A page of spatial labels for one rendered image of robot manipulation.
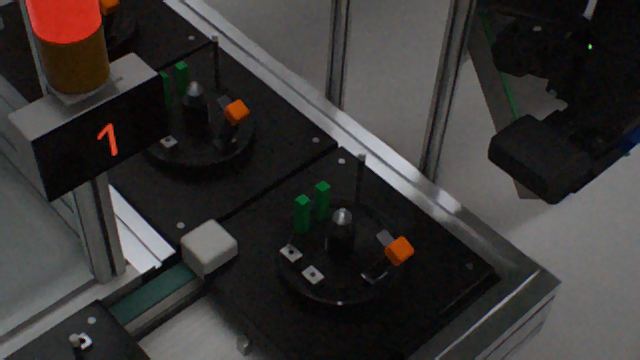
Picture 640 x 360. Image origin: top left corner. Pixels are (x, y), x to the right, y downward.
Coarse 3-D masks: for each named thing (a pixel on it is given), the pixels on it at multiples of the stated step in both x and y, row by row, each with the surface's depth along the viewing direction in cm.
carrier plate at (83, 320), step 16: (96, 304) 90; (64, 320) 89; (80, 320) 89; (96, 320) 89; (112, 320) 89; (48, 336) 88; (64, 336) 88; (96, 336) 88; (112, 336) 88; (128, 336) 88; (16, 352) 86; (32, 352) 86; (48, 352) 86; (64, 352) 86; (96, 352) 87; (112, 352) 87; (128, 352) 87; (144, 352) 87
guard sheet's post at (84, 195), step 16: (96, 176) 82; (80, 192) 82; (96, 192) 84; (80, 208) 84; (96, 208) 86; (112, 208) 86; (96, 224) 86; (112, 224) 88; (96, 240) 88; (112, 240) 89; (96, 256) 89; (112, 256) 91; (96, 272) 92
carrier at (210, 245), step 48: (288, 192) 101; (336, 192) 102; (384, 192) 102; (192, 240) 94; (240, 240) 96; (288, 240) 94; (336, 240) 91; (432, 240) 98; (240, 288) 92; (288, 288) 91; (336, 288) 91; (384, 288) 91; (432, 288) 93; (288, 336) 89; (336, 336) 89; (384, 336) 89
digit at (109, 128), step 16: (112, 112) 72; (80, 128) 70; (96, 128) 72; (112, 128) 73; (128, 128) 74; (80, 144) 71; (96, 144) 73; (112, 144) 74; (128, 144) 75; (96, 160) 74; (112, 160) 75
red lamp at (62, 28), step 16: (32, 0) 62; (48, 0) 62; (64, 0) 62; (80, 0) 63; (96, 0) 65; (32, 16) 64; (48, 16) 63; (64, 16) 63; (80, 16) 64; (96, 16) 65; (48, 32) 64; (64, 32) 64; (80, 32) 65
